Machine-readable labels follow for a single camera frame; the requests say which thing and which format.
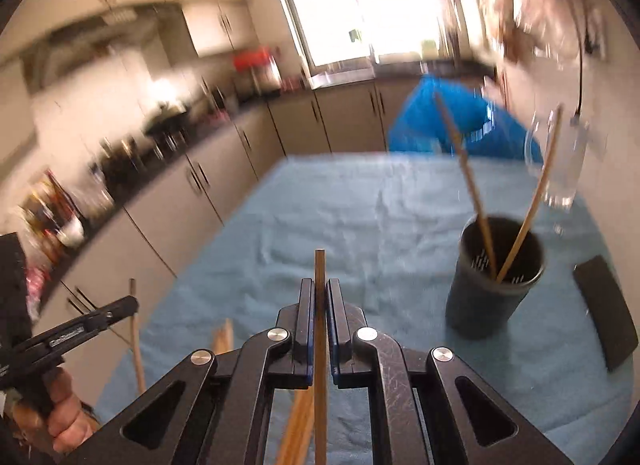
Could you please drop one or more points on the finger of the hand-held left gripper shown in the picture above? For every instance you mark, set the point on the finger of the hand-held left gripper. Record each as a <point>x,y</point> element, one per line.
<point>90,322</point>

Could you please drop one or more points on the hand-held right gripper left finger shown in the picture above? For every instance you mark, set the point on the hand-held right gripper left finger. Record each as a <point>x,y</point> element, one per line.
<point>307,325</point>

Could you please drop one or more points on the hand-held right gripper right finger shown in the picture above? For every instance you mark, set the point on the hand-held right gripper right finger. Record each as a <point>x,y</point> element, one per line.
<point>334,330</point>

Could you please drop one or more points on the wooden chopstick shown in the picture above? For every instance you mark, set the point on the wooden chopstick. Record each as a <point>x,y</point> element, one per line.
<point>320,270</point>
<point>532,205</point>
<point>306,410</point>
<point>228,332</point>
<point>467,170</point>
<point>290,435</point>
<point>136,355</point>
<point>219,340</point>

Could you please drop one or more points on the black utensil holder cup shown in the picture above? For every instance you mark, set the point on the black utensil holder cup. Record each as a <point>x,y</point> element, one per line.
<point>480,305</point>

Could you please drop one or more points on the person's left hand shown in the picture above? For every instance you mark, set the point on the person's left hand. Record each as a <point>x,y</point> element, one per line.
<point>70,415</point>

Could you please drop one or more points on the white bowl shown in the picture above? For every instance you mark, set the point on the white bowl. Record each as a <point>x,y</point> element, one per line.
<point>71,234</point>

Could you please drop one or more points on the group of condiment bottles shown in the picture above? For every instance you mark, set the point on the group of condiment bottles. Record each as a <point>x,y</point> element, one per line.
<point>45,205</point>

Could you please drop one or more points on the light blue tablecloth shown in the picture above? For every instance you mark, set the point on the light blue tablecloth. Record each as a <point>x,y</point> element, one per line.
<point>350,205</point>

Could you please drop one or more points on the black kitchen countertop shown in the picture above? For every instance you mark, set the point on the black kitchen countertop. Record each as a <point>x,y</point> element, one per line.
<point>150,172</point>

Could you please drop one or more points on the beige lower cabinets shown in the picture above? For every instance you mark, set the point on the beige lower cabinets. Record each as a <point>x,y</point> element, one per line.
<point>210,185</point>

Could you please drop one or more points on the black wok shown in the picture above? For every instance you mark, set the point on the black wok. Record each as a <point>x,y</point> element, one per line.
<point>167,125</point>

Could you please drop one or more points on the blue plastic bag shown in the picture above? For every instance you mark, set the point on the blue plastic bag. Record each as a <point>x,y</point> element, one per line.
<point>440,110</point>

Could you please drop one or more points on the steel sink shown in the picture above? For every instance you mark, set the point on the steel sink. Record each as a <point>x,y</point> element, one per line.
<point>340,76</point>

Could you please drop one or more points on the range hood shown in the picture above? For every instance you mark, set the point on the range hood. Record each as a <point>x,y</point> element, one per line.
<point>105,45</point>

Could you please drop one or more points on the black rectangular slab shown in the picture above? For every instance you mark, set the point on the black rectangular slab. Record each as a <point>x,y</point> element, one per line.
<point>605,310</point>

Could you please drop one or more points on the clear glass pitcher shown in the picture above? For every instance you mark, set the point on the clear glass pitcher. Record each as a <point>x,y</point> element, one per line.
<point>562,170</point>

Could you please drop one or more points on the kitchen window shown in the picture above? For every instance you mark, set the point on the kitchen window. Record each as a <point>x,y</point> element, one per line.
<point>360,0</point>

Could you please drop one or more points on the hanging clear plastic bag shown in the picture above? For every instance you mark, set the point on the hanging clear plastic bag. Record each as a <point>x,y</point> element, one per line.
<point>545,10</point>

